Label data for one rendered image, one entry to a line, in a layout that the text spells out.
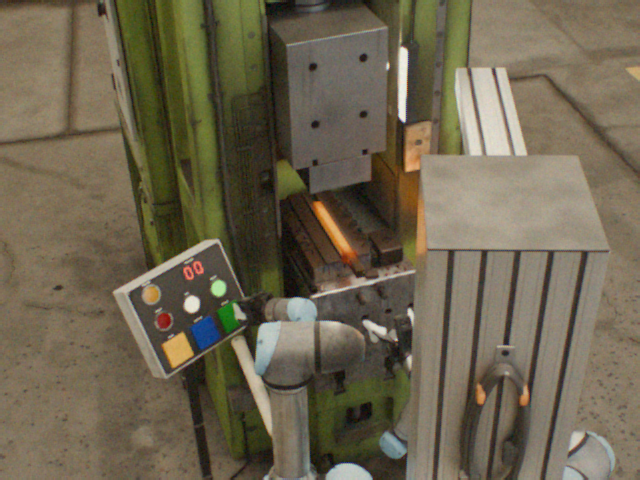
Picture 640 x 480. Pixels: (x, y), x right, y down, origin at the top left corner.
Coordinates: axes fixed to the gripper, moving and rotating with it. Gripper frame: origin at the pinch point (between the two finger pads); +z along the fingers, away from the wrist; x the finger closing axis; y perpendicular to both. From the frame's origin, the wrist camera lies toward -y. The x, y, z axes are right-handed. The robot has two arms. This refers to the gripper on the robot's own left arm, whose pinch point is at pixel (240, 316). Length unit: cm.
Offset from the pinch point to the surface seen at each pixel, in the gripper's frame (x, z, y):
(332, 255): -43.5, 6.3, -1.4
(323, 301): -33.6, 7.0, -13.2
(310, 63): -37, -29, 60
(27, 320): 1, 196, -6
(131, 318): 27.0, 8.6, 14.1
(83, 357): -3, 160, -27
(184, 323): 14.6, 5.2, 5.7
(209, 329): 8.6, 4.5, 0.3
